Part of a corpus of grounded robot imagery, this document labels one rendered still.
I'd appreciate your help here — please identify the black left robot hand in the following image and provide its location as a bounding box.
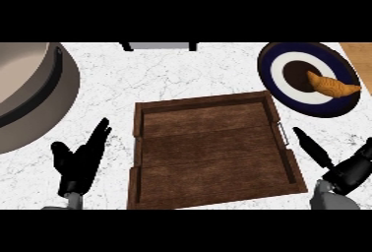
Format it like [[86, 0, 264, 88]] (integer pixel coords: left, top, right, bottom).
[[49, 117, 114, 199]]

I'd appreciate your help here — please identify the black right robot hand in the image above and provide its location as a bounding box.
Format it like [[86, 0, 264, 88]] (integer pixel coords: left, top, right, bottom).
[[292, 126, 372, 196]]

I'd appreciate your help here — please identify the golden brown croissant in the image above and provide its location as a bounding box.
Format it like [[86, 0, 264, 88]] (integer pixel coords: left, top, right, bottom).
[[306, 70, 363, 99]]

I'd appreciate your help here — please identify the brown wooden tray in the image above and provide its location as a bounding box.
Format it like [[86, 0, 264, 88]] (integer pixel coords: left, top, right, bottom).
[[127, 91, 310, 211]]

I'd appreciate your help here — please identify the navy and white plate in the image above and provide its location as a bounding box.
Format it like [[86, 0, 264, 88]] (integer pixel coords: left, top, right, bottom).
[[255, 42, 363, 119]]

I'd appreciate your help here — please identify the large grey round pot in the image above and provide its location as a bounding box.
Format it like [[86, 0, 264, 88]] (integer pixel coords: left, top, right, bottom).
[[0, 42, 81, 156]]

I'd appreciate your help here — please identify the pale wooden board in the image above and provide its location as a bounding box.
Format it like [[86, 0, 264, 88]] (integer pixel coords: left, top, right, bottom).
[[338, 42, 372, 87]]

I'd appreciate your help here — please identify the grey appliance with black legs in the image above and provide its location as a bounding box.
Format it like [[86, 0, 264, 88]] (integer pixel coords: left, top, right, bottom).
[[120, 42, 199, 52]]

